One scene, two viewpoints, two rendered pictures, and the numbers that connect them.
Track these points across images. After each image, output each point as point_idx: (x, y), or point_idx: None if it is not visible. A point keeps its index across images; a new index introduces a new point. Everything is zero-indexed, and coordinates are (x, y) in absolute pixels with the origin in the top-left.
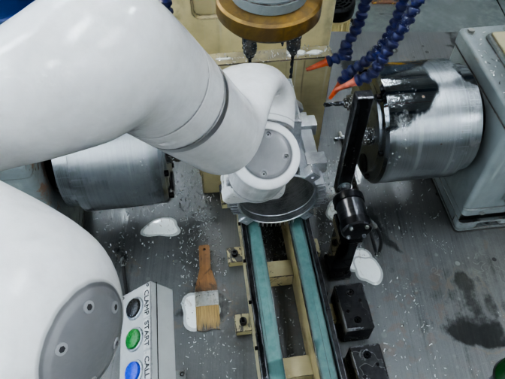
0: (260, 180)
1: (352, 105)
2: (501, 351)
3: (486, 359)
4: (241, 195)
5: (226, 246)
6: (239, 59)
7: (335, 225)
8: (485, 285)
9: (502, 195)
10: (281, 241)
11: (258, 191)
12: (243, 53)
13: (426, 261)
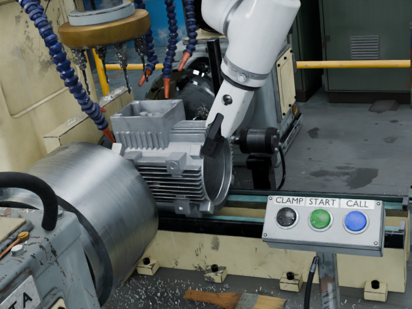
0: (293, 0)
1: (209, 53)
2: (381, 171)
3: (384, 178)
4: (262, 71)
5: (198, 280)
6: (83, 116)
7: (255, 163)
8: (327, 166)
9: (276, 119)
10: None
11: (292, 18)
12: (122, 61)
13: (292, 183)
